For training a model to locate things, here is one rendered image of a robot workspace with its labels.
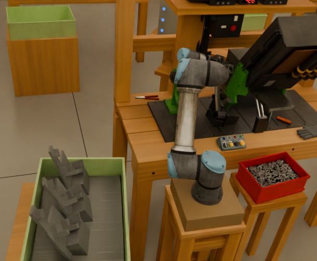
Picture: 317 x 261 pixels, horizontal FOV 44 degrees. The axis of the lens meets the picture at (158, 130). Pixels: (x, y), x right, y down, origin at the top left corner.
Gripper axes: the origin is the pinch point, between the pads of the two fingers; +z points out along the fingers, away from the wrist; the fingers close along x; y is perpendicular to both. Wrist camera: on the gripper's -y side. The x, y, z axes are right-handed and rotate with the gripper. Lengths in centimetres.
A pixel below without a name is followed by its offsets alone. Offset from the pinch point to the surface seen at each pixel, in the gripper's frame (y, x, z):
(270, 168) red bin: 14, -58, 18
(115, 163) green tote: -14, -61, -62
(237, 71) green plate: 5.6, -2.3, 2.5
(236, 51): -5.5, 16.7, 11.0
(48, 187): 10, -78, -100
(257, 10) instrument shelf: 18.8, 31.8, 6.1
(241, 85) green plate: 8.1, -11.5, 3.3
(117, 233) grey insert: 3, -96, -66
